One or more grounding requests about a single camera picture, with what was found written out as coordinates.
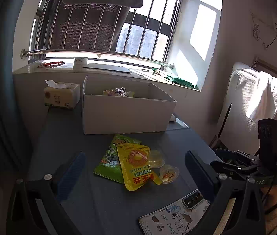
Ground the person's right forearm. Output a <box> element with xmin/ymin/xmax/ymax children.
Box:
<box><xmin>261</xmin><ymin>185</ymin><xmax>277</xmax><ymax>228</ymax></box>

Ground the white cardboard box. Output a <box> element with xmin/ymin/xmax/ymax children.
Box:
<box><xmin>82</xmin><ymin>75</ymin><xmax>177</xmax><ymax>135</ymax></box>

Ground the metal window railing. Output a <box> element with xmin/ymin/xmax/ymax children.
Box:
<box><xmin>21</xmin><ymin>0</ymin><xmax>193</xmax><ymax>70</ymax></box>

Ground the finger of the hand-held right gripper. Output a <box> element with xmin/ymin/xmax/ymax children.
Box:
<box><xmin>217</xmin><ymin>149</ymin><xmax>259</xmax><ymax>165</ymax></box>
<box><xmin>210</xmin><ymin>160</ymin><xmax>251</xmax><ymax>177</ymax></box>

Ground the orange cake packet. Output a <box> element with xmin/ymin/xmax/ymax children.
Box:
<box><xmin>103</xmin><ymin>88</ymin><xmax>127</xmax><ymax>97</ymax></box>

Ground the plain yellow jelly cup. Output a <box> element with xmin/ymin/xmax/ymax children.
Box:
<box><xmin>148</xmin><ymin>150</ymin><xmax>166</xmax><ymax>169</ymax></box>

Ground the jelly cup with orange print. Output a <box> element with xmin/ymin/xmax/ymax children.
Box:
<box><xmin>159</xmin><ymin>166</ymin><xmax>179</xmax><ymax>185</ymax></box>

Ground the grey flat board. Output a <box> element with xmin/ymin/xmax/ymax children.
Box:
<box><xmin>83</xmin><ymin>62</ymin><xmax>132</xmax><ymax>74</ymax></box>

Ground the white chair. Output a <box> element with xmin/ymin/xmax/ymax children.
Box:
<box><xmin>217</xmin><ymin>62</ymin><xmax>277</xmax><ymax>152</ymax></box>

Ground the tape roll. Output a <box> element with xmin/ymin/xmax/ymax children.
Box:
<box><xmin>74</xmin><ymin>57</ymin><xmax>88</xmax><ymax>69</ymax></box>

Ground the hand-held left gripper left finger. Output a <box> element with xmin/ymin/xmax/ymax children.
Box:
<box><xmin>6</xmin><ymin>151</ymin><xmax>86</xmax><ymax>235</ymax></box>

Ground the wall cable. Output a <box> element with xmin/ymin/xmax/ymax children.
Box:
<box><xmin>250</xmin><ymin>12</ymin><xmax>277</xmax><ymax>49</ymax></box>

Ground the tissue pack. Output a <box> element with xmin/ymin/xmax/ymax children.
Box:
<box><xmin>43</xmin><ymin>80</ymin><xmax>80</xmax><ymax>110</ymax></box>

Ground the yellow pouch with orange circle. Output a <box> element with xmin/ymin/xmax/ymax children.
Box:
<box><xmin>116</xmin><ymin>144</ymin><xmax>162</xmax><ymax>192</ymax></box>

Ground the phone with cartoon case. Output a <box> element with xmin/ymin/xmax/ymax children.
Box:
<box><xmin>138</xmin><ymin>189</ymin><xmax>211</xmax><ymax>235</ymax></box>

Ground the red handled tool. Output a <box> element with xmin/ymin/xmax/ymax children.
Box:
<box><xmin>37</xmin><ymin>61</ymin><xmax>65</xmax><ymax>68</ymax></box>

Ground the green seaweed packet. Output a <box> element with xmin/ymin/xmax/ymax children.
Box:
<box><xmin>94</xmin><ymin>134</ymin><xmax>142</xmax><ymax>183</ymax></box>

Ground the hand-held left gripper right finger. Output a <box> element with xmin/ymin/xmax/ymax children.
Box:
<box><xmin>185</xmin><ymin>150</ymin><xmax>266</xmax><ymax>235</ymax></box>

